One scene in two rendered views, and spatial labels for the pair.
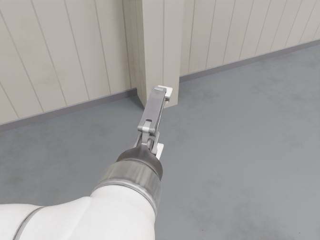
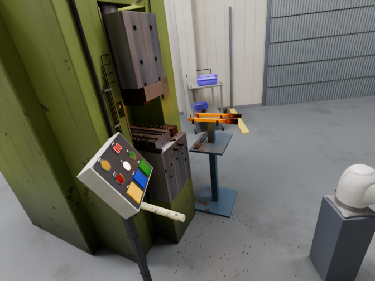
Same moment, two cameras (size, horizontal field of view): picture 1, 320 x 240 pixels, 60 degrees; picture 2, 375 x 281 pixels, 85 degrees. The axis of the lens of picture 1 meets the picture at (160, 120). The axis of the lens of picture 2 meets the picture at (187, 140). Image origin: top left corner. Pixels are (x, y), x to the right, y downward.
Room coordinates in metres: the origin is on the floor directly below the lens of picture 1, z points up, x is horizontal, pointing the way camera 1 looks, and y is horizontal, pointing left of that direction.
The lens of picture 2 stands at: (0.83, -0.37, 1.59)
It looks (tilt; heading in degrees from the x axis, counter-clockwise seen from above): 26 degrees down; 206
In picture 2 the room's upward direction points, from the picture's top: 7 degrees counter-clockwise
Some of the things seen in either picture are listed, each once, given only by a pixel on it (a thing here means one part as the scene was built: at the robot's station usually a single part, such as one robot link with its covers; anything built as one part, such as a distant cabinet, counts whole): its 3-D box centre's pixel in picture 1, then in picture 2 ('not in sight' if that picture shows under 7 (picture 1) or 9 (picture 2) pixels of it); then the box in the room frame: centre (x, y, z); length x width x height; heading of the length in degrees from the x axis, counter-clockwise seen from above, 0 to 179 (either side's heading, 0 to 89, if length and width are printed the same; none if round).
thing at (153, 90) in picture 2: not in sight; (130, 90); (-0.34, -1.35, 1.32); 0.42 x 0.20 x 0.10; 87
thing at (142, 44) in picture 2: not in sight; (125, 52); (-0.38, -1.35, 1.57); 0.42 x 0.39 x 0.40; 87
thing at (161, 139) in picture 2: not in sight; (140, 136); (-0.34, -1.35, 0.96); 0.42 x 0.20 x 0.09; 87
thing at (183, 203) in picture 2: not in sight; (159, 201); (-0.39, -1.36, 0.23); 0.56 x 0.38 x 0.47; 87
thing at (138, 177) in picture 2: not in sight; (139, 179); (0.19, -0.97, 1.01); 0.07 x 0.05 x 0.07; 22
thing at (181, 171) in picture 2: not in sight; (150, 161); (-0.39, -1.36, 0.69); 0.56 x 0.38 x 0.45; 87
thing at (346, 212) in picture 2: not in sight; (348, 199); (-0.39, 0.05, 0.63); 0.22 x 0.18 x 0.06; 23
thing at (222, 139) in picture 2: not in sight; (212, 142); (-0.81, -0.93, 0.71); 0.40 x 0.30 x 0.02; 0
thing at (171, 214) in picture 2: not in sight; (154, 209); (0.02, -1.07, 0.62); 0.44 x 0.05 x 0.05; 87
